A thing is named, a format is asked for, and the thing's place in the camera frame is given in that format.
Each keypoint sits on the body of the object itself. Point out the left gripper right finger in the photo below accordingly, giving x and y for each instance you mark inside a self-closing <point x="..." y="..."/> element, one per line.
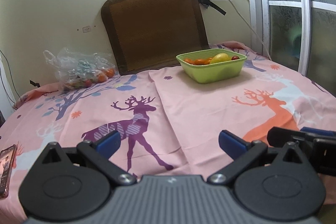
<point x="237" y="148"/>

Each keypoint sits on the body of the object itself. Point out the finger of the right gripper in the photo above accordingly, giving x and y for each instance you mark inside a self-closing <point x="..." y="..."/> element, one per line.
<point x="320" y="134"/>
<point x="278" y="137"/>

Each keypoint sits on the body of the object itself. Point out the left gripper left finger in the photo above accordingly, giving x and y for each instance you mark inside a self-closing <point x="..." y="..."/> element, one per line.
<point x="101" y="148"/>

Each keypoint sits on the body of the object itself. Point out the pink deer bedsheet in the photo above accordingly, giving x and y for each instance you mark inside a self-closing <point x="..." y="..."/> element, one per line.
<point x="169" y="124"/>

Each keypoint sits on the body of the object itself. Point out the green plastic basket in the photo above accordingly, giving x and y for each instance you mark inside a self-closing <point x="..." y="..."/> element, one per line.
<point x="205" y="74"/>

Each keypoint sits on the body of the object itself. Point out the clear plastic fruit bag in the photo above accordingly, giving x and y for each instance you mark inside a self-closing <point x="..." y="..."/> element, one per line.
<point x="75" y="70"/>

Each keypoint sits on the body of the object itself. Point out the smartphone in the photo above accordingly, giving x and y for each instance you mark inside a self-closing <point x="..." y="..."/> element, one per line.
<point x="7" y="162"/>

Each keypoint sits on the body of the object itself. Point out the brown seat cushion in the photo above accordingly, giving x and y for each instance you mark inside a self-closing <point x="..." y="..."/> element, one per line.
<point x="149" y="34"/>

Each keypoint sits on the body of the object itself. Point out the sliding glass door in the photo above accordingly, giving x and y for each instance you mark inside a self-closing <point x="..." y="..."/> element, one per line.
<point x="299" y="34"/>

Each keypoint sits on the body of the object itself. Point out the wall socket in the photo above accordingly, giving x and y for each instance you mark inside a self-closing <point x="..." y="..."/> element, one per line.
<point x="86" y="29"/>

